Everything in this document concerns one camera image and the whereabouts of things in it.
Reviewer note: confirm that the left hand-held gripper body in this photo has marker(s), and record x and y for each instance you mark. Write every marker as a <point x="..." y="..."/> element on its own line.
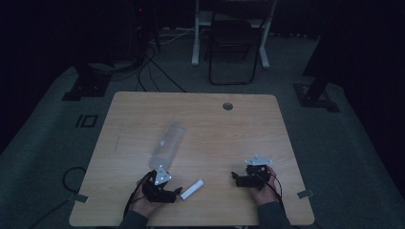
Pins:
<point x="156" y="191"/>

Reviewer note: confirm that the white tube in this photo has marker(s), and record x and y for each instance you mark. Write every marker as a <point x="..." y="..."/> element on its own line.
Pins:
<point x="192" y="189"/>

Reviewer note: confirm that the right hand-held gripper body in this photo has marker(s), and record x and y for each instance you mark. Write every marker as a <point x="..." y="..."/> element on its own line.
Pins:
<point x="253" y="179"/>

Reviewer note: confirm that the grey tape piece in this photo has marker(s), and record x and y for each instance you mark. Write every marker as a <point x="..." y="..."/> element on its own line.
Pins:
<point x="305" y="193"/>
<point x="78" y="197"/>

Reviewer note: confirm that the person's right hand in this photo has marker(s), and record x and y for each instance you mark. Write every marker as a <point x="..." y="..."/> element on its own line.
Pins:
<point x="266" y="194"/>

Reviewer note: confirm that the clear plastic box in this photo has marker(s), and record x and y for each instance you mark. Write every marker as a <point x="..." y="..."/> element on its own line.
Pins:
<point x="168" y="143"/>

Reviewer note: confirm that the black folding chair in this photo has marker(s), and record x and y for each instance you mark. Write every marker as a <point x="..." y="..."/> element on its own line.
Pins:
<point x="234" y="35"/>

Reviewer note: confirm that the white desk frame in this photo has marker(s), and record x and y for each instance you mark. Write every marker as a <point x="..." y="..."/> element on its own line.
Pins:
<point x="199" y="38"/>

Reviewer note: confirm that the grey table grommet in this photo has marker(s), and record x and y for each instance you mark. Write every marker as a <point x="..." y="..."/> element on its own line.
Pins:
<point x="227" y="106"/>

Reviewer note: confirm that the person's left hand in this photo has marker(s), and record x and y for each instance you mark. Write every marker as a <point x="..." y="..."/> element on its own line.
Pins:
<point x="143" y="205"/>

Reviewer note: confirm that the black stand base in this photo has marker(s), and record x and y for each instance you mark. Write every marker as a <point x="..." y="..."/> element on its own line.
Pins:
<point x="87" y="86"/>
<point x="315" y="95"/>

